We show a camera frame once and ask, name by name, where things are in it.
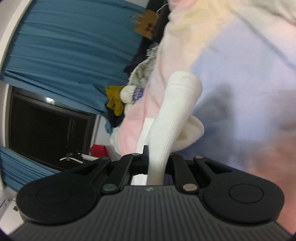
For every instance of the dark clothes pile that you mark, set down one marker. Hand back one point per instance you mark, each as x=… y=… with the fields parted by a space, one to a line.
x=116 y=121

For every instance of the pastel pink bed blanket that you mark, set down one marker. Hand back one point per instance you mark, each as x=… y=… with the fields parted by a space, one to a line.
x=231 y=81

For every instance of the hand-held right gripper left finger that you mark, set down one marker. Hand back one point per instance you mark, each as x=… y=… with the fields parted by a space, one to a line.
x=141 y=163

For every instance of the white knit sweater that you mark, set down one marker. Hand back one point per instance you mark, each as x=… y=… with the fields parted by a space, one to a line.
x=175 y=111

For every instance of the blue curtain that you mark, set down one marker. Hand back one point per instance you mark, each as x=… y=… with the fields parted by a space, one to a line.
x=18 y=169
x=69 y=46

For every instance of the dark framed window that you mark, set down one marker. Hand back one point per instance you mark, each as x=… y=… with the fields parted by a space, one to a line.
x=41 y=129

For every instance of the red cloth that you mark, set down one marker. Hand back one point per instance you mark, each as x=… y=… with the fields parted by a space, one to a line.
x=99 y=151

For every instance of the mustard yellow cloth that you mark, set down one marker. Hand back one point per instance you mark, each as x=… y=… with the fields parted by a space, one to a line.
x=114 y=99

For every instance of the grey white crumpled cloth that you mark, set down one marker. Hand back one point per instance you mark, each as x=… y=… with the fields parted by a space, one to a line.
x=141 y=74

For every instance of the brown paper bag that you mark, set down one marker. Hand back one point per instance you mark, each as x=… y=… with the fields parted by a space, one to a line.
x=146 y=25

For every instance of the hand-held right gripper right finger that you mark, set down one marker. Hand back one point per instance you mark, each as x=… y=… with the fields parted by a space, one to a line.
x=172 y=165

